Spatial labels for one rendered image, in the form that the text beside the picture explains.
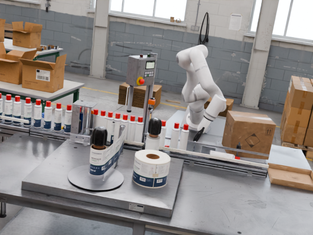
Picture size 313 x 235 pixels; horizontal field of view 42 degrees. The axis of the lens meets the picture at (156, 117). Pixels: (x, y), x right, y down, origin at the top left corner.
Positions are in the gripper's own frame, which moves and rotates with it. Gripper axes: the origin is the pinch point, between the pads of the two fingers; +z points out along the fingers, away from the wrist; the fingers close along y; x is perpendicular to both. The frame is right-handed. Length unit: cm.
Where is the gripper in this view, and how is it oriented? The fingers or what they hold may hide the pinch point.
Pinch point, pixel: (197, 137)
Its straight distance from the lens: 276.4
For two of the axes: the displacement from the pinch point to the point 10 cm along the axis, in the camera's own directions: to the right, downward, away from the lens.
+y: -1.5, 2.7, -9.5
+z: -4.6, 8.3, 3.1
